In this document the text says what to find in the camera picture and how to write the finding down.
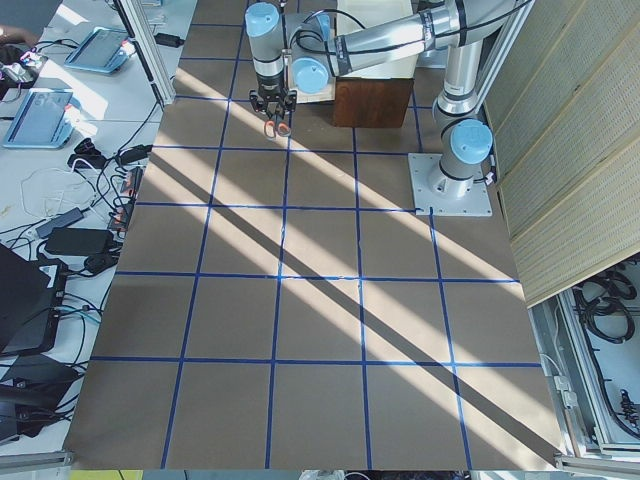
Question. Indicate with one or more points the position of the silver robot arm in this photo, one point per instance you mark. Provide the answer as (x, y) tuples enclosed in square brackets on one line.
[(301, 53)]

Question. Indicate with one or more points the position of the blue tablet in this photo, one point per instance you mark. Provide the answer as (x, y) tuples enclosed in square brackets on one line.
[(41, 122), (101, 51)]

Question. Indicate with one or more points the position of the blue tablet near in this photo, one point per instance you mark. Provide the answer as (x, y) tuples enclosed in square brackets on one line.
[(41, 122)]

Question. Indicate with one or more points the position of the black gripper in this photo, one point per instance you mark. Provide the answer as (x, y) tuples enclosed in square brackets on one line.
[(270, 83)]

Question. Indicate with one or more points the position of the black power adapter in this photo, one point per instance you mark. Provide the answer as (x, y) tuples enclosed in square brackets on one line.
[(78, 241)]

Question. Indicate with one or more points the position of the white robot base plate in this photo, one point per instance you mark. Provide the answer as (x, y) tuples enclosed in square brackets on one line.
[(434, 193)]

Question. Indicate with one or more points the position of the beige pegboard panel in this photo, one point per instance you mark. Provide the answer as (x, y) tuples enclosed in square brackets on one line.
[(564, 109)]

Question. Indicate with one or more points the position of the orange and white scissors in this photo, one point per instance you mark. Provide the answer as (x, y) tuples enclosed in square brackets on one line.
[(276, 127)]

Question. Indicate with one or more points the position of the black laptop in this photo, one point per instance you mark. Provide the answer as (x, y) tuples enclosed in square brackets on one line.
[(31, 293)]

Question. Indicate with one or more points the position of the brown wooden drawer cabinet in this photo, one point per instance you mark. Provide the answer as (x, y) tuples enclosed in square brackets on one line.
[(371, 103)]

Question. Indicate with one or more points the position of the blue tablet far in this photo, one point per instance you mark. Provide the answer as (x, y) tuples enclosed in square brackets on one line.
[(101, 51)]

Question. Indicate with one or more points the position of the aluminium frame post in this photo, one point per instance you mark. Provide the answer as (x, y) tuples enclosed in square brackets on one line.
[(132, 15)]

